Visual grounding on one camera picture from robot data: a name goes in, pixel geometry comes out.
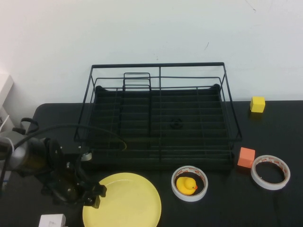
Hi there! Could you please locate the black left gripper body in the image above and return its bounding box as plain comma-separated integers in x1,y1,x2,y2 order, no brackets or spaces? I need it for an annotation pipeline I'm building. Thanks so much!
42,162,97,206

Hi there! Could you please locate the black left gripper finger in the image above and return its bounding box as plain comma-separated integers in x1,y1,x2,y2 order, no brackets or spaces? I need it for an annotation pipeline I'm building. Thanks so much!
83,193,101,210
93,183,107,197

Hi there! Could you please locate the black plastic drip tray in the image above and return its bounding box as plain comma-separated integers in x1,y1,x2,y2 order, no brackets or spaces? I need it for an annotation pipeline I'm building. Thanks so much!
80,84,235,171

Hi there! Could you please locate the white box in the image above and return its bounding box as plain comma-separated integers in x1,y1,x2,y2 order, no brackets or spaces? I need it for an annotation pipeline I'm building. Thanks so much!
39,214,67,227

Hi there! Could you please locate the yellow plate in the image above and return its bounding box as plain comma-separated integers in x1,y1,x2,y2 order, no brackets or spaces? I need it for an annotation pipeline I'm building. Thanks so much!
82,172,162,227

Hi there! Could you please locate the black wire dish rack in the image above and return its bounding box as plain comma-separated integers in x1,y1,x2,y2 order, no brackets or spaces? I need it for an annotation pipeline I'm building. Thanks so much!
73,62,242,171

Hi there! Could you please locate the white cabinet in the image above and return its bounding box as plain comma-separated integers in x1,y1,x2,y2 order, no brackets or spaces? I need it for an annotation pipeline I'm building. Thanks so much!
0,75,15,133

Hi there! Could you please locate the orange cube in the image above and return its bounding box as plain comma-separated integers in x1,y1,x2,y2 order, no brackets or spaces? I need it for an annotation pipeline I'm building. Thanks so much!
237,147,256,169

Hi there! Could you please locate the yellow cube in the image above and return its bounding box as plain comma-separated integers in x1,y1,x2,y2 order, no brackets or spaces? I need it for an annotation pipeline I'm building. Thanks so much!
250,96,266,114

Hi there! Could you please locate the yellow rubber duck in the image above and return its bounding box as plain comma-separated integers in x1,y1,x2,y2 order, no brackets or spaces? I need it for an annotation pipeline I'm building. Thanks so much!
176,176,198,196

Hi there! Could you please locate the white tape roll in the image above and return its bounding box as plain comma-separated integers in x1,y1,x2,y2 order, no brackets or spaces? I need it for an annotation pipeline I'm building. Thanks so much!
171,166,209,202
250,155,291,191

